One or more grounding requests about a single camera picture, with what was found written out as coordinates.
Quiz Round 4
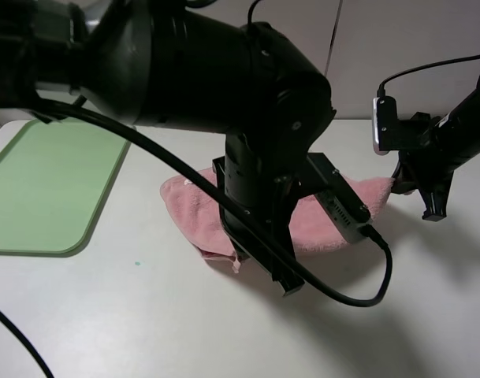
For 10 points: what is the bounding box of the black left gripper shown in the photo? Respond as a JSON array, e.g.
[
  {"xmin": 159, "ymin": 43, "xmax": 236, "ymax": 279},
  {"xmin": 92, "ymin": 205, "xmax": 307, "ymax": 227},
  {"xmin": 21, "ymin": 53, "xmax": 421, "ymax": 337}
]
[{"xmin": 221, "ymin": 133, "xmax": 311, "ymax": 297}]

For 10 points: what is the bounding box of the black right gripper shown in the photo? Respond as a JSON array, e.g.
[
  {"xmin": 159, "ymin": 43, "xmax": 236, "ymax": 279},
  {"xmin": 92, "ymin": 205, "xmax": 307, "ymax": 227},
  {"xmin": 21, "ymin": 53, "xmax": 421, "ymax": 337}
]
[{"xmin": 391, "ymin": 112, "xmax": 453, "ymax": 221}]

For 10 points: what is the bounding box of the pink terry towel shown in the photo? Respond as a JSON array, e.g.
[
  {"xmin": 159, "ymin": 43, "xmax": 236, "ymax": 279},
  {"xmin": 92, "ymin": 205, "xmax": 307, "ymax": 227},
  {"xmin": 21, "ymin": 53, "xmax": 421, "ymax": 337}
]
[{"xmin": 160, "ymin": 176, "xmax": 393, "ymax": 273}]

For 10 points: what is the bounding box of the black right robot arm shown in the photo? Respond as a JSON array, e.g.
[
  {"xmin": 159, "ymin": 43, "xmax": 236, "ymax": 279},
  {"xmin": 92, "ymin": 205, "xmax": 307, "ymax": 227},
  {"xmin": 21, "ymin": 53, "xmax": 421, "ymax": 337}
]
[{"xmin": 390, "ymin": 75, "xmax": 480, "ymax": 222}]

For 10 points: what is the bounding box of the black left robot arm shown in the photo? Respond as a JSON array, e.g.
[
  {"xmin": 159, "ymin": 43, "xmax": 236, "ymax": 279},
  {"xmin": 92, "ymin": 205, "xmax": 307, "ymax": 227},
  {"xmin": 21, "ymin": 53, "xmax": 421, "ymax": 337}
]
[{"xmin": 0, "ymin": 1, "xmax": 335, "ymax": 294}]

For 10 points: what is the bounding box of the green plastic tray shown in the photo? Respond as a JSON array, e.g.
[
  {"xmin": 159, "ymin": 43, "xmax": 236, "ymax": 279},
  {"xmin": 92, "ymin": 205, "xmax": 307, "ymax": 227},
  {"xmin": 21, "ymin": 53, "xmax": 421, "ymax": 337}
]
[{"xmin": 0, "ymin": 119, "xmax": 130, "ymax": 258}]

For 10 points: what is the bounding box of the black left camera cable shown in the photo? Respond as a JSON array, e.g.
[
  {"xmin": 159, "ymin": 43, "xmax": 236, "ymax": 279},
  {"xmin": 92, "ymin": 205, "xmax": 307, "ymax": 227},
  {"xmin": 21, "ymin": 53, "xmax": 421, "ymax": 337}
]
[{"xmin": 0, "ymin": 96, "xmax": 393, "ymax": 378}]

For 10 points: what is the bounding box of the black camera cable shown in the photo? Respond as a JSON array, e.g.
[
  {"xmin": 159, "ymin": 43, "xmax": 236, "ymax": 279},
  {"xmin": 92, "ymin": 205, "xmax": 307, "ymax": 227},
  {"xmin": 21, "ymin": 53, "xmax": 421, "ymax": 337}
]
[
  {"xmin": 0, "ymin": 96, "xmax": 393, "ymax": 378},
  {"xmin": 377, "ymin": 53, "xmax": 480, "ymax": 99}
]

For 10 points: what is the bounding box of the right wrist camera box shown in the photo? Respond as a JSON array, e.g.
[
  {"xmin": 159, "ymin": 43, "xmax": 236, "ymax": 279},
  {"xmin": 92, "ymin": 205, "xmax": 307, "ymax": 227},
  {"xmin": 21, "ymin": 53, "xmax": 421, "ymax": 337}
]
[{"xmin": 372, "ymin": 95, "xmax": 401, "ymax": 155}]

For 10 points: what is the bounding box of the black right camera cable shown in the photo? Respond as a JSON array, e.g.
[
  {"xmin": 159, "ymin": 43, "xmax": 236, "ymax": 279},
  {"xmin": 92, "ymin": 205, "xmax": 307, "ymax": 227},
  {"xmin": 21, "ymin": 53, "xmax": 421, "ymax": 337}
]
[{"xmin": 377, "ymin": 53, "xmax": 480, "ymax": 99}]

